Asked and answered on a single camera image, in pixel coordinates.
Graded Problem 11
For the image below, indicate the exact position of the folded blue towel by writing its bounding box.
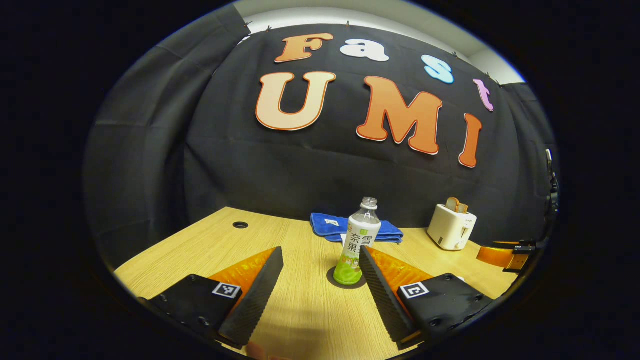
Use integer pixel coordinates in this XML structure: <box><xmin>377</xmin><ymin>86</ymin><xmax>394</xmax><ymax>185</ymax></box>
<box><xmin>310</xmin><ymin>213</ymin><xmax>404</xmax><ymax>244</ymax></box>

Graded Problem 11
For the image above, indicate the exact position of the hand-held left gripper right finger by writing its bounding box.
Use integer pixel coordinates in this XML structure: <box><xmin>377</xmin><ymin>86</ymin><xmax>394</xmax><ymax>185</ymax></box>
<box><xmin>358</xmin><ymin>245</ymin><xmax>496</xmax><ymax>351</ymax></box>

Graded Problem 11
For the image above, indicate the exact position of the cream toaster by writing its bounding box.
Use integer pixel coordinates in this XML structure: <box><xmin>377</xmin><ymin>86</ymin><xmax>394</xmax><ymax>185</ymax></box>
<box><xmin>427</xmin><ymin>203</ymin><xmax>478</xmax><ymax>251</ymax></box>

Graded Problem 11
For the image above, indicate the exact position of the clear water bottle green label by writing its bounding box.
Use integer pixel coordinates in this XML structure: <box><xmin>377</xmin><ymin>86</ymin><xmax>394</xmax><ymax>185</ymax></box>
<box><xmin>333</xmin><ymin>197</ymin><xmax>382</xmax><ymax>286</ymax></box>

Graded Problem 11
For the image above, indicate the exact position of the dark round coaster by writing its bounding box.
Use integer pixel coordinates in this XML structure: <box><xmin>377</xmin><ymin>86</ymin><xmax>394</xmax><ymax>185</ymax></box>
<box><xmin>326</xmin><ymin>266</ymin><xmax>367</xmax><ymax>290</ymax></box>

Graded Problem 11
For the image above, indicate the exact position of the black backdrop cloth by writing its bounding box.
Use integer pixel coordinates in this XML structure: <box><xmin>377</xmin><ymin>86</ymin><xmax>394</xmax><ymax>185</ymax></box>
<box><xmin>85</xmin><ymin>5</ymin><xmax>558</xmax><ymax>271</ymax></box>

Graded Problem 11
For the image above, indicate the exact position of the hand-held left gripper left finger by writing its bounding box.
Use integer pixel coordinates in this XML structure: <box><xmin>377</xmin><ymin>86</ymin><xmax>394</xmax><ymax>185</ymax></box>
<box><xmin>137</xmin><ymin>246</ymin><xmax>284</xmax><ymax>350</ymax></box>

